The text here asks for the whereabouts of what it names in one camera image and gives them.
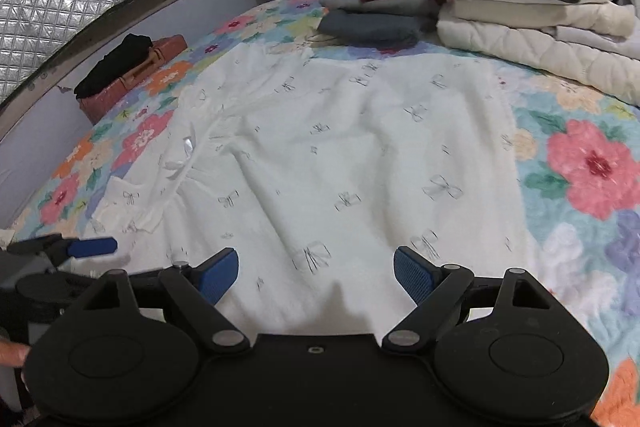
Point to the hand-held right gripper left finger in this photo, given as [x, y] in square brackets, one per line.
[220, 274]

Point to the dark blue-grey folded garment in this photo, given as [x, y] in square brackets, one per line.
[375, 29]

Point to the person's left hand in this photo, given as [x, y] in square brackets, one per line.
[12, 353]

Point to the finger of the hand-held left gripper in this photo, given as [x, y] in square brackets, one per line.
[92, 247]

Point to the white quilted blanket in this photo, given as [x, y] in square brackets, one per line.
[525, 47]

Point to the cream folded garment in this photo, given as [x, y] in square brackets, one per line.
[510, 12]

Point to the brown case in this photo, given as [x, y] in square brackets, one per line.
[167, 47]

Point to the black folded cloth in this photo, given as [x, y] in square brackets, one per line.
[115, 67]

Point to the white bow-print garment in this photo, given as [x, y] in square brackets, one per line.
[325, 147]

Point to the floral blanket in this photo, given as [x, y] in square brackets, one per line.
[590, 167]

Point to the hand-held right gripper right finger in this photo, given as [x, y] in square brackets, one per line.
[412, 277]

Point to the light grey folded garment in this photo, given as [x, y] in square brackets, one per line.
[380, 6]

